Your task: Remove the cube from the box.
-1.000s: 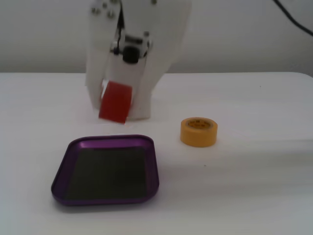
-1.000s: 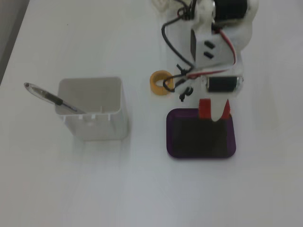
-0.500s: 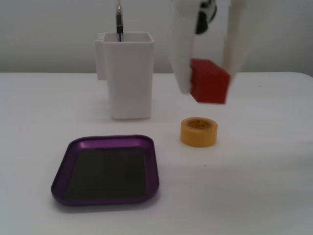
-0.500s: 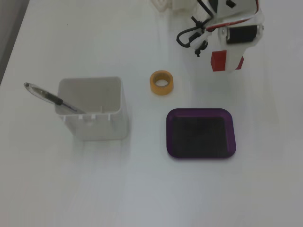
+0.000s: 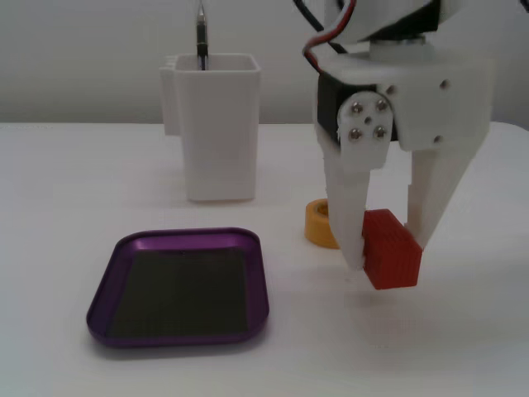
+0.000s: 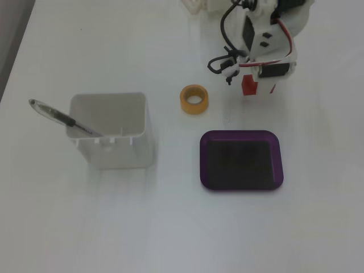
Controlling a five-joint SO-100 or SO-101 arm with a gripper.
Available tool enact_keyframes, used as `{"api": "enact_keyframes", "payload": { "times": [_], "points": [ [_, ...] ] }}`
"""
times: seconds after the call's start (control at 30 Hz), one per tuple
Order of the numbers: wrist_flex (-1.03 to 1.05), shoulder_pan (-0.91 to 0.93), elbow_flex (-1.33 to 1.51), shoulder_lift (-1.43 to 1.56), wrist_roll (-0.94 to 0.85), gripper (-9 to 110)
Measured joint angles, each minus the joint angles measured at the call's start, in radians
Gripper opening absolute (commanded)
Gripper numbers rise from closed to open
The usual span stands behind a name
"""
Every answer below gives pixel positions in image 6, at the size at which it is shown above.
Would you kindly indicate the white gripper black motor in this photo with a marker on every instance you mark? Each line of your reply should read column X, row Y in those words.
column 274, row 70

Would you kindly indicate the red cube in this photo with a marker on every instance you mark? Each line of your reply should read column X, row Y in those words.
column 249, row 86

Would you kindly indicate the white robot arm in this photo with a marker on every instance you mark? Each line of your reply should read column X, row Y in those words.
column 295, row 14

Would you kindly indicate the yellow tape roll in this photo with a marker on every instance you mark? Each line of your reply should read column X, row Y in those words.
column 185, row 108

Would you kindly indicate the purple rectangular tray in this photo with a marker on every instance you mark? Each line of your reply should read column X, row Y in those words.
column 239, row 167

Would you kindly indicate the white square plastic container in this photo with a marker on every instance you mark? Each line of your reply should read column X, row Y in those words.
column 119, row 153

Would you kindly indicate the black ballpoint pen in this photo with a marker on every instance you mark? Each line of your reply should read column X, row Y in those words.
column 58, row 116

